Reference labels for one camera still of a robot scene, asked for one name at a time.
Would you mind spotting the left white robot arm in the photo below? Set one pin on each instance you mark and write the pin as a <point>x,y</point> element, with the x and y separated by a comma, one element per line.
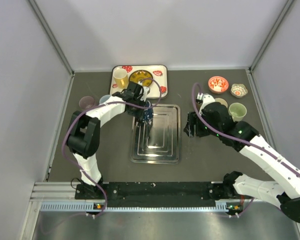
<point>83,136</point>

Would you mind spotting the yellow patterned small plate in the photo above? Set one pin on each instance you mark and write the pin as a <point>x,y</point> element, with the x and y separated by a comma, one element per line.
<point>141,76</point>

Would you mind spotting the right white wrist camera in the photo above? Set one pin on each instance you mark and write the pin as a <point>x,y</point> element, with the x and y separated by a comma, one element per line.
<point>202,100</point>

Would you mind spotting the small flower-shaped bowl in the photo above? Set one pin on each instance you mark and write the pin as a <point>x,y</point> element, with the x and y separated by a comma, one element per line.
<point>238,90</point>

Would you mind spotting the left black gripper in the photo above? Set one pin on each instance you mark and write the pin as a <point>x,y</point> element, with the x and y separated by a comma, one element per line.
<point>138,113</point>

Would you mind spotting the purple mug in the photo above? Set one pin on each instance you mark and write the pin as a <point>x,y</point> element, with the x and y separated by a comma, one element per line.
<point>86,103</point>

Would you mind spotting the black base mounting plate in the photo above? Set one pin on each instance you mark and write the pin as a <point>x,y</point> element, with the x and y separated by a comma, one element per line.
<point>156,194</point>

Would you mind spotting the grey slotted cable duct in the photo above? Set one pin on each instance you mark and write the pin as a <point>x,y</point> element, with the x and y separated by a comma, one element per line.
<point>76,206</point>

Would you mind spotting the light green mug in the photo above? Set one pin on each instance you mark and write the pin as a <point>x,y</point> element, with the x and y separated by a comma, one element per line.
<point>238,111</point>

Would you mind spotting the yellow mug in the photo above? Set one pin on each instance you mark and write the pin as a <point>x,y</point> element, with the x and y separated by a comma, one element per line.
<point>120,76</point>

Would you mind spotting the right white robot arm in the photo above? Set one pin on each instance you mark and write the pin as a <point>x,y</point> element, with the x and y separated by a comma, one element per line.
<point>283,191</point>

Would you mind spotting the strawberry pattern white tray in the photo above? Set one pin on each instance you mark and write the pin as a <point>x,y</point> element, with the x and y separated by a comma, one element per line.
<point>159,73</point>

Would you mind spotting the silver metal tray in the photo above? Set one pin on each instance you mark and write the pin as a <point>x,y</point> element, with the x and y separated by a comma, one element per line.
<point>159,143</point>

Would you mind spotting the orange patterned bowl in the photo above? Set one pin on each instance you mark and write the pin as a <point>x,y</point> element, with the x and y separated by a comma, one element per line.
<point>218,84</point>

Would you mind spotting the dark blue mug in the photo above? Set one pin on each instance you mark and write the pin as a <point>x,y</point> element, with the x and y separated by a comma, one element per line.
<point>148,113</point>

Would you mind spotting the cream white mug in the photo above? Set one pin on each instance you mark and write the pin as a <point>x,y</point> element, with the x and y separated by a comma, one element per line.
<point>222,102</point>

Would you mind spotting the light blue mug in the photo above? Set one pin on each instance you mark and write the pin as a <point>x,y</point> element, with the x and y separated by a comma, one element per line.
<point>104,98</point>

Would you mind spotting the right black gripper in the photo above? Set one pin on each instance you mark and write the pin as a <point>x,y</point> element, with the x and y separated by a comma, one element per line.
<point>189,129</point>

